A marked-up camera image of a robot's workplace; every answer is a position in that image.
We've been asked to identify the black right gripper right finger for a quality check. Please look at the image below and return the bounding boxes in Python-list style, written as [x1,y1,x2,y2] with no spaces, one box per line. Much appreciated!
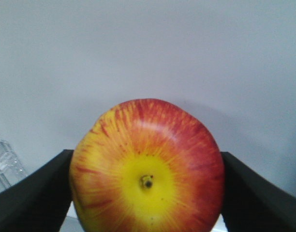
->
[222,152,296,232]

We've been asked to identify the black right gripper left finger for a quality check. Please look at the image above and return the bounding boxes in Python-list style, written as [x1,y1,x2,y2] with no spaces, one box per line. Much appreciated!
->
[0,150,73,232]

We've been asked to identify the red yellow apple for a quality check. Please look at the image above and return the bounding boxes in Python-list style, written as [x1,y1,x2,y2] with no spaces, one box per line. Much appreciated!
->
[69,99,225,232]

